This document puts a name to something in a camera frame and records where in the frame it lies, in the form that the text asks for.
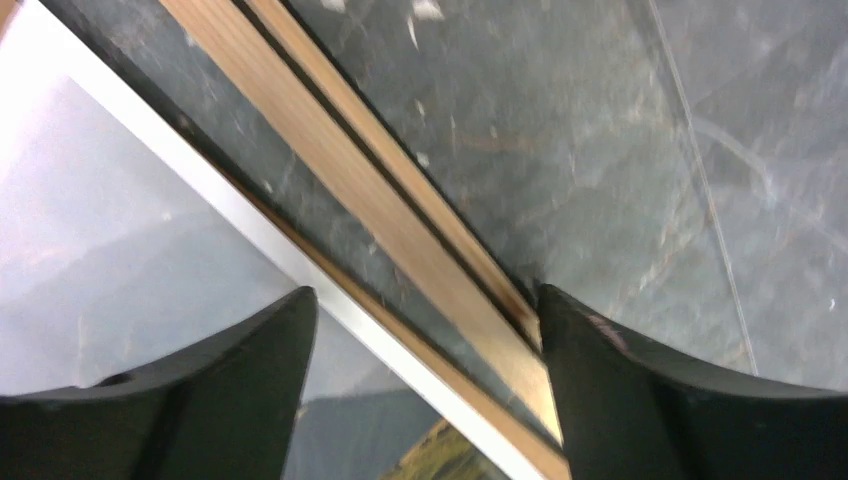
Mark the landscape photo print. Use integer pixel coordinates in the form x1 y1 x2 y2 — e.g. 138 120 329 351
0 0 551 480

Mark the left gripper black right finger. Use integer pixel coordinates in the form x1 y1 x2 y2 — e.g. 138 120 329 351
537 284 847 479

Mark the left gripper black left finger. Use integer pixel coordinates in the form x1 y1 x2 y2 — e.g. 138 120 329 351
1 287 318 479

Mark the brown backing board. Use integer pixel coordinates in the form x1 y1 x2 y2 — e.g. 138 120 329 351
8 1 571 479

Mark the wooden picture frame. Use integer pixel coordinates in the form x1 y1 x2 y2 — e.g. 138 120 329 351
48 1 562 442

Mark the clear acrylic sheet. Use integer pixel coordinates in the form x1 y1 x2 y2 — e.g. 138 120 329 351
654 1 847 390

